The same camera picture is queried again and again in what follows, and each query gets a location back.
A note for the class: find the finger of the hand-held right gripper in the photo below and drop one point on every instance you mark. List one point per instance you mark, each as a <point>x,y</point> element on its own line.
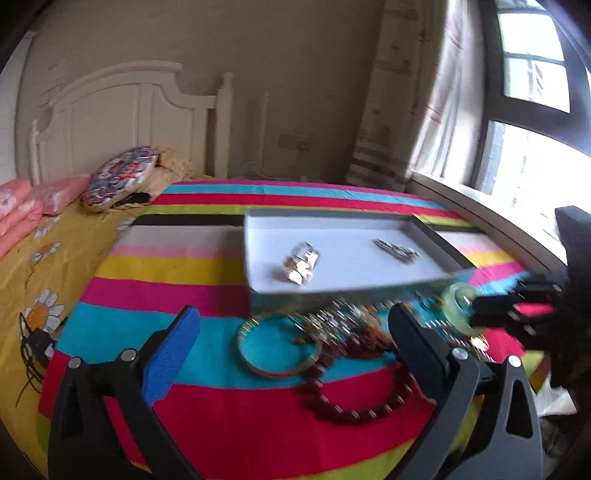
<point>531,330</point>
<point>521,294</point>

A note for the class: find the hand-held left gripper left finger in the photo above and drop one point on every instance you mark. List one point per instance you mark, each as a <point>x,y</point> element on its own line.
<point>171,360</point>

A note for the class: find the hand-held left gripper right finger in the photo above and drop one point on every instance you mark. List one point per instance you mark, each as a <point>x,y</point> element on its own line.
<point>412,344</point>

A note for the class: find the green jade bangle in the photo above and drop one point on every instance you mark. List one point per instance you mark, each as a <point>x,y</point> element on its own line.
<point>450,304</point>

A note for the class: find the pile of mixed jewelry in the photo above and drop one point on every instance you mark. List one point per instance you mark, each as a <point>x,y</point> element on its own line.
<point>344,318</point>

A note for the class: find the gold bangle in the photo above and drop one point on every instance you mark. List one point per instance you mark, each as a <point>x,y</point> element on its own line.
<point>251,360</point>

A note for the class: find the light blue jewelry box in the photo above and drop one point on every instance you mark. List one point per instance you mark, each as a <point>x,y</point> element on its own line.
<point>351,258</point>

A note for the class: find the white window sill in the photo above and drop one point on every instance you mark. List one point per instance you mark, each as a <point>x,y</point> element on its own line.
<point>498,221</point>

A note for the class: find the striped colourful blanket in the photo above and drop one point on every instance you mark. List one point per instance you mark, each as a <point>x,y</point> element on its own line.
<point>207,286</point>

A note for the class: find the yellow floral bedsheet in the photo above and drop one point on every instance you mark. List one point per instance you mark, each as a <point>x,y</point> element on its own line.
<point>60,258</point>

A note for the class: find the dark framed window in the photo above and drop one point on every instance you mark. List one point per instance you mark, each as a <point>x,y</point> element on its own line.
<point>535,115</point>

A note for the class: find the round patterned cushion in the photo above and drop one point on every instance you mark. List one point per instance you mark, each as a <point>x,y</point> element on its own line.
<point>120,177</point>

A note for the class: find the cream ruffled blanket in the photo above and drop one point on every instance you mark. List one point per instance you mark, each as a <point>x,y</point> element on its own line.
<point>171,170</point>

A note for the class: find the pink pillow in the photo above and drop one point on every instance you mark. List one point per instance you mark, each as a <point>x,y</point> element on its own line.
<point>16,212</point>
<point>60,191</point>

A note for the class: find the beige curtain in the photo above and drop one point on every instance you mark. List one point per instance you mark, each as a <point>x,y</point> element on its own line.
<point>406,92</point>

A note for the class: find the white wooden headboard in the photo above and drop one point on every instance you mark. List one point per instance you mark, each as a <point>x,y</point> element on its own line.
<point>129,120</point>

